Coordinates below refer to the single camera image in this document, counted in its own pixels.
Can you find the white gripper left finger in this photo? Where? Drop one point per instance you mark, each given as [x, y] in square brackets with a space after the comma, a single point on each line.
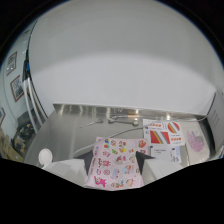
[68, 169]

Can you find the pink patterned paper sheet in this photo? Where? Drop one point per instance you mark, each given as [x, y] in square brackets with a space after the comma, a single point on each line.
[196, 142]

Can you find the pink cartoon sticker sheet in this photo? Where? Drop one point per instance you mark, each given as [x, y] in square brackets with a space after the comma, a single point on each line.
[119, 160]

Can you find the red striped sticker card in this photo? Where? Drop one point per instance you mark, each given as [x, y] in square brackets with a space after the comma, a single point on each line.
[163, 133]

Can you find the dark framed picture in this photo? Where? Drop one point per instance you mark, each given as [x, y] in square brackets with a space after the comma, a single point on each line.
[11, 63]

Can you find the red framed picture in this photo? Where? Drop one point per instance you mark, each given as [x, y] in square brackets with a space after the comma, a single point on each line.
[16, 88]

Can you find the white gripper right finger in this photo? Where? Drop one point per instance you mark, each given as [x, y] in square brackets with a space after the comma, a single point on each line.
[159, 168]

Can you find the metal spoon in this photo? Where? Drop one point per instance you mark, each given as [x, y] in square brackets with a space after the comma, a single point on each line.
[124, 119]

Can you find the white vertical pole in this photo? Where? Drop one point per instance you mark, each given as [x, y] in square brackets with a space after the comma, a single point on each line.
[30, 100]

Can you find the white round cap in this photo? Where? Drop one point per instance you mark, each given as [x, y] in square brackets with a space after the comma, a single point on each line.
[45, 156]

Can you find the metal fork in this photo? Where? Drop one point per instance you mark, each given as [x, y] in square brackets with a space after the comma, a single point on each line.
[93, 122]

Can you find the white printed card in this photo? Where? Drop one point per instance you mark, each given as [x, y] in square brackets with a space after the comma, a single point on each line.
[165, 154]

